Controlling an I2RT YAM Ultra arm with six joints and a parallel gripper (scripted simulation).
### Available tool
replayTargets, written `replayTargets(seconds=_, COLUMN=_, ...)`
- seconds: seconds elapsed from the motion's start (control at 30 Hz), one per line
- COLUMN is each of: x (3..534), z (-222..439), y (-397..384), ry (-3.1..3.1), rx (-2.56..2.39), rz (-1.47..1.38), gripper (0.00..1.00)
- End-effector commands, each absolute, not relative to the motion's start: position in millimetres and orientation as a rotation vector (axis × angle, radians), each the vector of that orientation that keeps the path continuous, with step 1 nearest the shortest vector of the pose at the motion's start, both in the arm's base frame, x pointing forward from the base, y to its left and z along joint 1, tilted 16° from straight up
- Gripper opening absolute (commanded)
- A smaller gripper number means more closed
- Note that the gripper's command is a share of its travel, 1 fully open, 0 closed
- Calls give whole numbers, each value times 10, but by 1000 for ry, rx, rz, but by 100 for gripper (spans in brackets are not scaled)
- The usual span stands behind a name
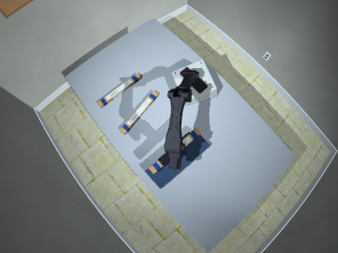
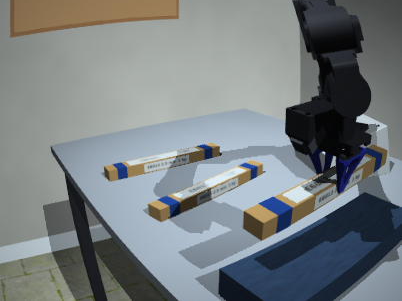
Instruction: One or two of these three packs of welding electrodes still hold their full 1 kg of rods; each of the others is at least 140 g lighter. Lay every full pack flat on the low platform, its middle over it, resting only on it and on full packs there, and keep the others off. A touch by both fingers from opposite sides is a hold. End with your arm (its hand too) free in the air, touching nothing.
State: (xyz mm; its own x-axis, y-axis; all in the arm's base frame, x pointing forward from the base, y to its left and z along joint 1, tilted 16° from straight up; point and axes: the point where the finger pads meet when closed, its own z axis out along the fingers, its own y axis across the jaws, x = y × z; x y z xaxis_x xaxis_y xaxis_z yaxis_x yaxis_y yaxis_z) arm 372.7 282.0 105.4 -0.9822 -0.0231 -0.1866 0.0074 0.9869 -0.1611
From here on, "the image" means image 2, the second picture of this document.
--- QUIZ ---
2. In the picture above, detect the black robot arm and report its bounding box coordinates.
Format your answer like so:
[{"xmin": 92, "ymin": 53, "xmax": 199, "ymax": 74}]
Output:
[{"xmin": 285, "ymin": 0, "xmax": 371, "ymax": 155}]

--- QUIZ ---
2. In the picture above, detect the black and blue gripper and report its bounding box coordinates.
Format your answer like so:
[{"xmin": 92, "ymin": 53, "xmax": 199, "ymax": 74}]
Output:
[{"xmin": 309, "ymin": 129, "xmax": 372, "ymax": 193}]

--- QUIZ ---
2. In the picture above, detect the tan rectangular box with blue bands and white label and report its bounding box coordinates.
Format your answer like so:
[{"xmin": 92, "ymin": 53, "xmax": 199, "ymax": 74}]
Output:
[{"xmin": 243, "ymin": 144, "xmax": 388, "ymax": 241}]

